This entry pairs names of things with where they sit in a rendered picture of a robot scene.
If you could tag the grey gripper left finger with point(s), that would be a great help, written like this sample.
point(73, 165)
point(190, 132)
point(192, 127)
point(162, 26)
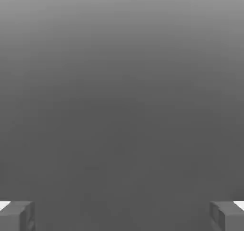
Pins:
point(17, 217)

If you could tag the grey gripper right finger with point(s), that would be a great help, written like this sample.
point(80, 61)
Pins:
point(226, 217)

